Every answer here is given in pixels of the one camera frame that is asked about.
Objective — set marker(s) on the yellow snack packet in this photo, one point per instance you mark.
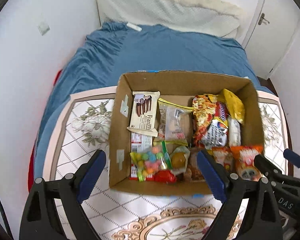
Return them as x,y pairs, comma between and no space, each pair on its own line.
234,105

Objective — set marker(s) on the white quilted pillow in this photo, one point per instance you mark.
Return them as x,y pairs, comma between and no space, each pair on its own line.
213,17

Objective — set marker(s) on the cream franzzi wafer packet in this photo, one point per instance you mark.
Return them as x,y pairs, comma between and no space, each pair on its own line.
144,111

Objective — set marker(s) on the blue bed sheet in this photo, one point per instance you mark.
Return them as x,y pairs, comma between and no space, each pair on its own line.
116,49

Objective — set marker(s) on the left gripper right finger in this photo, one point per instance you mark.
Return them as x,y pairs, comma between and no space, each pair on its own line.
221,188

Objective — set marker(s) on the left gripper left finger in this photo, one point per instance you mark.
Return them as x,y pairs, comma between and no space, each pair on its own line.
78,188

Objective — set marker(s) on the colourful candy ball bag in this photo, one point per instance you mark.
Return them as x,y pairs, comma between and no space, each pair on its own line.
152,161

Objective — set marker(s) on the white remote on bed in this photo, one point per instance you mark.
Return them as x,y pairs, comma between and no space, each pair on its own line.
134,27

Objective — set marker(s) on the white wall socket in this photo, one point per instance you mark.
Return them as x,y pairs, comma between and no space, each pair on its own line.
43,28

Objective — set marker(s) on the brown cake packet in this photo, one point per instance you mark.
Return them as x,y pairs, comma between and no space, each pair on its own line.
193,173

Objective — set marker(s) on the yellow jelly cup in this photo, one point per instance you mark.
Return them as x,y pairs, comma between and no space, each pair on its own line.
179,160

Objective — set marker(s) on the small red snack packet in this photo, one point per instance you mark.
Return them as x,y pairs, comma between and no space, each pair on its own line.
165,176

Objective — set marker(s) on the clear pastry packet yellow trim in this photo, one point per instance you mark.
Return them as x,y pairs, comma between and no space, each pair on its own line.
170,129

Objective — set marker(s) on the red white snack bar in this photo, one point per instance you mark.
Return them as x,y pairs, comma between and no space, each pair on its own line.
139,144

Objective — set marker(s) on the panda orange snack bag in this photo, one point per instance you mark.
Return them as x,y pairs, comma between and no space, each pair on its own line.
223,156

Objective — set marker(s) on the korean cheese noodle packet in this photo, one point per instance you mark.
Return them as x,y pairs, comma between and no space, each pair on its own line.
210,116

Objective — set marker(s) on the clear white biscuit packet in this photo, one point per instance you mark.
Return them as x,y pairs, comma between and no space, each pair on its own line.
234,136

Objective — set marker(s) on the white door with handle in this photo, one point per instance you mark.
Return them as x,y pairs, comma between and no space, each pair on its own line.
272,28

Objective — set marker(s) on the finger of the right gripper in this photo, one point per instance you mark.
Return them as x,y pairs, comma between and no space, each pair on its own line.
292,157
267,168

